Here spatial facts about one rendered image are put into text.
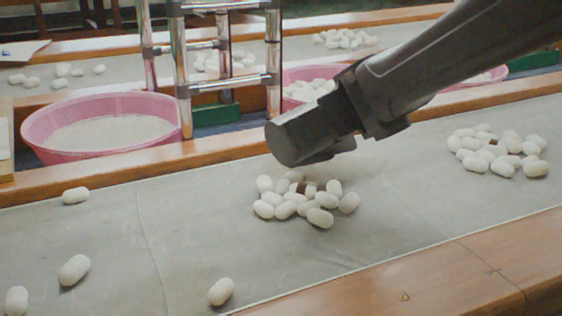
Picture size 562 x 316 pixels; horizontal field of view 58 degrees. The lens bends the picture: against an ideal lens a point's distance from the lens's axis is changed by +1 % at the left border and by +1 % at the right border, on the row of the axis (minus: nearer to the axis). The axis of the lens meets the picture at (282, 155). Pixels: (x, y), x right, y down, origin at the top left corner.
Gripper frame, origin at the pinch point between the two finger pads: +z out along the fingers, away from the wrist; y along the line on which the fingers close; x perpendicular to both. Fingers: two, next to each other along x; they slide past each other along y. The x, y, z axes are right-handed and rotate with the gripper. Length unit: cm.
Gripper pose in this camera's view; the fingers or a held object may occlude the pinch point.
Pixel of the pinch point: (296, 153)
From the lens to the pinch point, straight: 76.3
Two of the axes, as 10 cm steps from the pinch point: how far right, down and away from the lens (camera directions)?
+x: 2.9, 9.4, -2.0
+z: -3.1, 2.9, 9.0
